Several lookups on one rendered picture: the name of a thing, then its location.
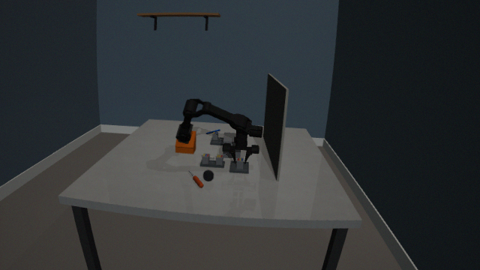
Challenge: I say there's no orange-handled screwdriver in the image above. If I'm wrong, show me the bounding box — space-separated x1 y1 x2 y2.
188 170 203 188

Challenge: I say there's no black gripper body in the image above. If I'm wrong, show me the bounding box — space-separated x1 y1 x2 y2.
222 136 260 154

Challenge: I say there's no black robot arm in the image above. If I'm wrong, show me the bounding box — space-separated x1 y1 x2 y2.
176 99 263 144

